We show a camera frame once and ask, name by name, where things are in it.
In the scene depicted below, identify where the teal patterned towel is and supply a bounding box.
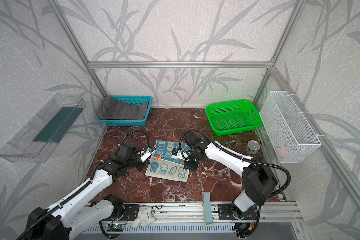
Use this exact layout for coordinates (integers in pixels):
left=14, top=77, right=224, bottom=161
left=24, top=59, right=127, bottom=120
left=145, top=140, right=190, bottom=182

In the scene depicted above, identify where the grey towel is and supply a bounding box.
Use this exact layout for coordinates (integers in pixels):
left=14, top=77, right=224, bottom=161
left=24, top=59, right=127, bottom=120
left=98, top=96, right=149, bottom=120

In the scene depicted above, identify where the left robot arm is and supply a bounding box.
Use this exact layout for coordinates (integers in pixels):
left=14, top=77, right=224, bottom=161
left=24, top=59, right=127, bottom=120
left=18, top=140, right=155, bottom=240

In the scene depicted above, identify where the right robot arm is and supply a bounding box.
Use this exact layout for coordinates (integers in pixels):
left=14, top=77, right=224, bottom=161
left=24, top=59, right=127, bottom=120
left=177, top=130, right=292, bottom=220

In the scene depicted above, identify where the green plastic basket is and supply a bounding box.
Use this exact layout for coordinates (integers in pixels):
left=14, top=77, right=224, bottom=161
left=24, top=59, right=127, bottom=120
left=206, top=100, right=263, bottom=136

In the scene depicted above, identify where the metal tin can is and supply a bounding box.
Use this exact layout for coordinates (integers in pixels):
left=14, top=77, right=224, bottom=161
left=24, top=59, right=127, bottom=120
left=246, top=140, right=261, bottom=156

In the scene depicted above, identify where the grey blue sponge block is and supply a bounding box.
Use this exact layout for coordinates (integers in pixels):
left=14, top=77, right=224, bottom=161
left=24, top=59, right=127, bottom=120
left=203, top=192, right=213, bottom=227

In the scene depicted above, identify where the teal plastic basket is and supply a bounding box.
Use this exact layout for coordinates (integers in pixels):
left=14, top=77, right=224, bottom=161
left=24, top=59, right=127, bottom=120
left=96, top=96, right=152, bottom=127

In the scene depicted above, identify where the white plush toy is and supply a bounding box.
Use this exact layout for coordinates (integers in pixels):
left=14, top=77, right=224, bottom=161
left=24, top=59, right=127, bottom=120
left=132, top=208, right=156, bottom=228

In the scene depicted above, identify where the green lit circuit board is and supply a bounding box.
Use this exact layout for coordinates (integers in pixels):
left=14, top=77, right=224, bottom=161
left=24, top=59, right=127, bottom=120
left=107, top=224, right=126, bottom=232

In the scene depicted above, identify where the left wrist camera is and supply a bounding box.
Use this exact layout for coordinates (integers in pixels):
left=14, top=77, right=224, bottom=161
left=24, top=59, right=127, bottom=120
left=140, top=146, right=156, bottom=162

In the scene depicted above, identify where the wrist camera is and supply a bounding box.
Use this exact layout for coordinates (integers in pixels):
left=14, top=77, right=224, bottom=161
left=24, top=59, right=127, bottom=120
left=140, top=146, right=156, bottom=162
left=171, top=148, right=184, bottom=160

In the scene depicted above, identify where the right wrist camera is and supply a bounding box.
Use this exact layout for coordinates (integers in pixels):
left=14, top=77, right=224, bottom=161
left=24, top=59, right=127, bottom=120
left=171, top=148, right=184, bottom=160

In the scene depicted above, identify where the pink item in wire basket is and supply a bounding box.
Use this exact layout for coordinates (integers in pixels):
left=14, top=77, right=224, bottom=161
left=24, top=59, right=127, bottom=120
left=276, top=147, right=291, bottom=159

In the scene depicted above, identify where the white wire mesh basket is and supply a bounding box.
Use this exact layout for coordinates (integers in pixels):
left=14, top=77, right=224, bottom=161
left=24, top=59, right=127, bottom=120
left=260, top=91, right=322, bottom=164

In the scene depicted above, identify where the clear plastic wall bin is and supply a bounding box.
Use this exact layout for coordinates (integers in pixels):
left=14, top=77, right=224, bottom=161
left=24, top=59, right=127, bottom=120
left=0, top=94, right=86, bottom=163

